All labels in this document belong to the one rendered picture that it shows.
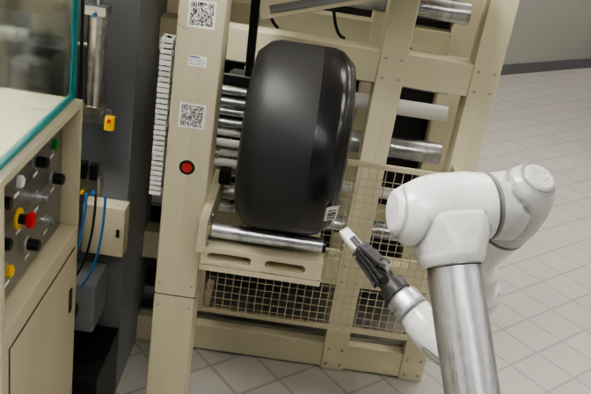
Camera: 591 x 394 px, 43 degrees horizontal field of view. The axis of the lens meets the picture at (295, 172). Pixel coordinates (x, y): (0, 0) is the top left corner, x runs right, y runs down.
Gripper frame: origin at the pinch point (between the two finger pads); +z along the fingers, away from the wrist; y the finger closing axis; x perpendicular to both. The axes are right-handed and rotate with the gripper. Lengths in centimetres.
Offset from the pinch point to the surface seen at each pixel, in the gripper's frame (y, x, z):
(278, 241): 14.5, -10.8, 16.7
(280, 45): -26, 10, 50
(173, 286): 40, -37, 33
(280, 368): 123, 1, 15
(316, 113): -25.6, 2.9, 24.9
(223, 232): 14.3, -22.6, 27.7
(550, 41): 408, 589, 242
